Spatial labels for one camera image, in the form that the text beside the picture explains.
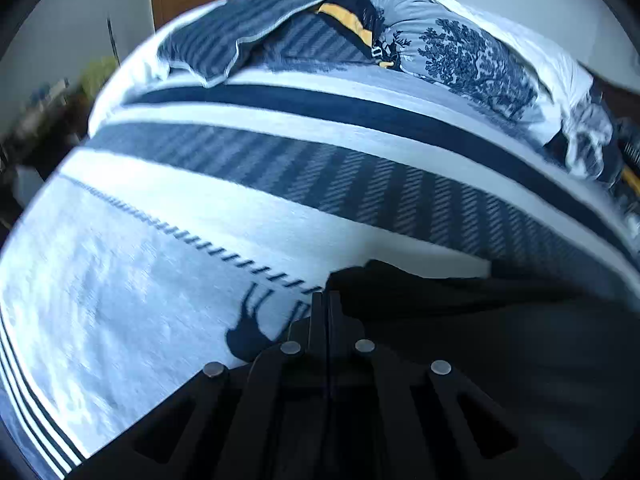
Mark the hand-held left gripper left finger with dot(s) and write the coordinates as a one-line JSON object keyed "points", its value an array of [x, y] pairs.
{"points": [[319, 320]]}

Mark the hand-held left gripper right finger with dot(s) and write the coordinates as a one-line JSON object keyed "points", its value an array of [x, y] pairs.
{"points": [[334, 320]]}

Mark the black puffer jacket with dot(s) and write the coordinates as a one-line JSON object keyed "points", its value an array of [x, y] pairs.
{"points": [[500, 340]]}

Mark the blue white striped bed sheet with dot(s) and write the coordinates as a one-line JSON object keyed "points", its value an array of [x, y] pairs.
{"points": [[200, 200]]}

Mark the blue striped pillow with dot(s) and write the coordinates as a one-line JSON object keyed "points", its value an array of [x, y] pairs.
{"points": [[240, 35]]}

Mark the blue white printed quilt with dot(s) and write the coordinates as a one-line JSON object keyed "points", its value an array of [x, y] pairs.
{"points": [[475, 60]]}

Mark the yellow green bag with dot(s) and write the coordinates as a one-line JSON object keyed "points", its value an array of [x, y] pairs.
{"points": [[97, 74]]}

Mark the cluttered side table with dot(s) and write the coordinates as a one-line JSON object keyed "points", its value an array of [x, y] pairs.
{"points": [[40, 125]]}

